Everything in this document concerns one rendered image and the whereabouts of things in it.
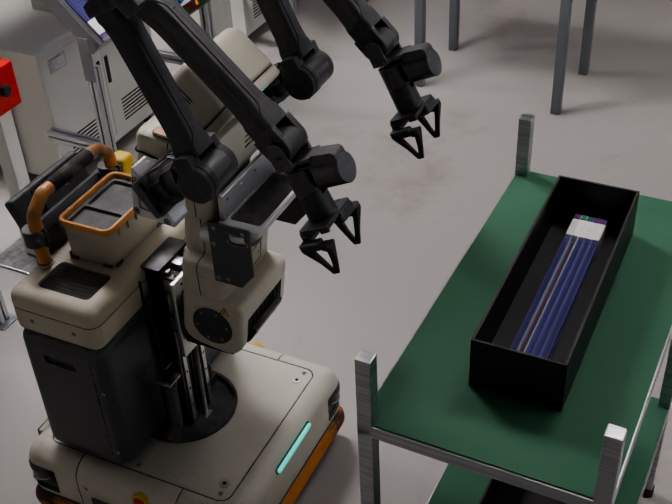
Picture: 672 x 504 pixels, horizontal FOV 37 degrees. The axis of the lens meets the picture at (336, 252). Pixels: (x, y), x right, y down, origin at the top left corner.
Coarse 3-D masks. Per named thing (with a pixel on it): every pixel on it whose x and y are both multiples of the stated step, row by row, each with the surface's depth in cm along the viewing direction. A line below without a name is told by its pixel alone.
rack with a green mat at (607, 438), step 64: (512, 192) 234; (512, 256) 215; (640, 256) 213; (448, 320) 199; (640, 320) 197; (384, 384) 186; (448, 384) 185; (576, 384) 184; (640, 384) 183; (448, 448) 173; (512, 448) 173; (576, 448) 172; (640, 448) 249
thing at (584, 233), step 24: (576, 216) 218; (576, 240) 211; (600, 240) 212; (552, 264) 205; (576, 264) 204; (552, 288) 199; (576, 288) 198; (528, 312) 193; (552, 312) 193; (528, 336) 188; (552, 336) 188
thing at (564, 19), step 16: (416, 0) 451; (592, 0) 456; (416, 16) 456; (560, 16) 423; (592, 16) 460; (416, 32) 460; (560, 32) 427; (592, 32) 467; (448, 48) 505; (560, 48) 431; (560, 64) 435; (560, 80) 439; (560, 96) 444; (560, 112) 451
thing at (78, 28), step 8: (48, 0) 359; (56, 0) 357; (56, 8) 360; (64, 8) 358; (56, 16) 362; (64, 16) 360; (72, 16) 358; (64, 24) 362; (72, 24) 360; (80, 24) 359; (72, 32) 363; (80, 32) 361; (88, 32) 359; (88, 40) 361; (96, 40) 360; (96, 48) 362
